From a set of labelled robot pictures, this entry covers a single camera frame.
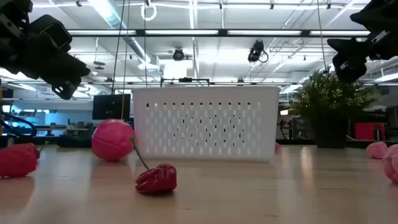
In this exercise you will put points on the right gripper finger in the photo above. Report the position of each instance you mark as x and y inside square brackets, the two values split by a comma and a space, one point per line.
[349, 68]
[348, 46]

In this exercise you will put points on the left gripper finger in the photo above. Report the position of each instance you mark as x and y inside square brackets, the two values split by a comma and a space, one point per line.
[73, 68]
[73, 85]

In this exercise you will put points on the magenta round toy fruit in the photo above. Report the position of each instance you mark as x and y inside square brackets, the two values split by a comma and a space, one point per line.
[109, 140]

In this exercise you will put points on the pink bumpy toy fruit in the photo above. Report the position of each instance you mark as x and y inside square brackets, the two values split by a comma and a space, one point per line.
[392, 165]
[376, 151]
[277, 148]

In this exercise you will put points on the red strawberry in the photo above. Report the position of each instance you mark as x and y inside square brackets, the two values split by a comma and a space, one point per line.
[17, 161]

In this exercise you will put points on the red toy chili with stem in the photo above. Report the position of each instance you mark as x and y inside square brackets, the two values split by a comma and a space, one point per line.
[155, 180]

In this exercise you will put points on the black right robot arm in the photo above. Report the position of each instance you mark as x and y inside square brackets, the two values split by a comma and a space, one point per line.
[382, 9]

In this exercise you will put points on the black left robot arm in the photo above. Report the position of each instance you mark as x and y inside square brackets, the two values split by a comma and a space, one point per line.
[15, 6]

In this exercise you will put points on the green artificial potted plant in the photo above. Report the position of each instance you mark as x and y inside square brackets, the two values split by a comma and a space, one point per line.
[329, 99]

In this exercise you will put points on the black background monitor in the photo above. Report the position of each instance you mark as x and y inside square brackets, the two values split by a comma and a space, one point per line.
[109, 107]

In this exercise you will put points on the navy blue folded cloth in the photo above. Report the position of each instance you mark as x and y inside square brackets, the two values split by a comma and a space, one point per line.
[74, 141]

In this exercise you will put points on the red metal cart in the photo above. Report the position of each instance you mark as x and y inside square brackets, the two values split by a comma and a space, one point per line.
[367, 130]

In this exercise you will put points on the black overhead light beam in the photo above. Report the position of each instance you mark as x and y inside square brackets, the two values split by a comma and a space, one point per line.
[222, 32]

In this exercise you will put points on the white perforated plastic basket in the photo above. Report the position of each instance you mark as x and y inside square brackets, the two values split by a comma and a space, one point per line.
[205, 93]

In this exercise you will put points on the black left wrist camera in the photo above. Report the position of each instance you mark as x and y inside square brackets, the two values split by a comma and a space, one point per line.
[53, 32]

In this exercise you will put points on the black aluminium table frame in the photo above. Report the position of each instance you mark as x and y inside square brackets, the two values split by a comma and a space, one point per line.
[357, 143]

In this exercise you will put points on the black overhead camera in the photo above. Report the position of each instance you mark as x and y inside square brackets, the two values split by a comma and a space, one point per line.
[178, 55]

